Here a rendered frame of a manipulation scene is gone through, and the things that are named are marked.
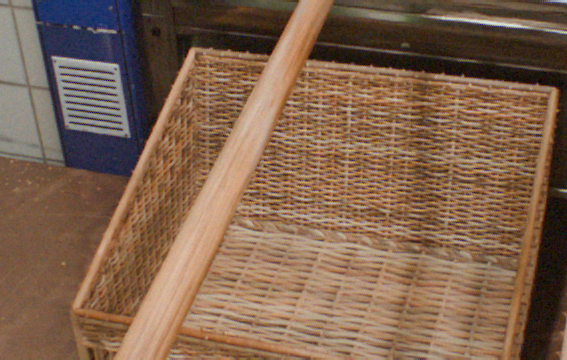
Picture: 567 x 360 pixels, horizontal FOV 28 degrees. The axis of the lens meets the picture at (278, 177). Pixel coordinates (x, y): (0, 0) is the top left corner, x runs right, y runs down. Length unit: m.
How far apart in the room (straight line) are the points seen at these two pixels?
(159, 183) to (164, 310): 0.92
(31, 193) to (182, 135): 0.34
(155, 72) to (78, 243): 0.30
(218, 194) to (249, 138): 0.07
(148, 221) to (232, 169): 0.80
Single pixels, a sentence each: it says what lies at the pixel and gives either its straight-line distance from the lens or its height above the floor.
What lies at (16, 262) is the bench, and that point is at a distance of 1.81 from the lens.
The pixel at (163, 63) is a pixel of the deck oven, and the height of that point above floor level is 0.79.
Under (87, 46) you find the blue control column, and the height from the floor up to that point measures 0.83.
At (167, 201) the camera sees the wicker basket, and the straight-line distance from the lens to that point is 1.70.
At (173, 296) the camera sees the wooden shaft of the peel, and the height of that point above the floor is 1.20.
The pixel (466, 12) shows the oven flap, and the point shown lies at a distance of 1.59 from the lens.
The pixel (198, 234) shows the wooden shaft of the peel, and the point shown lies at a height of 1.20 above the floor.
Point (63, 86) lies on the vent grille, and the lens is 1.89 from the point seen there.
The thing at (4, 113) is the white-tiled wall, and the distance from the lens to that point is 2.04.
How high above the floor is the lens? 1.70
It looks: 36 degrees down
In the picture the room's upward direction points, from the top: 4 degrees counter-clockwise
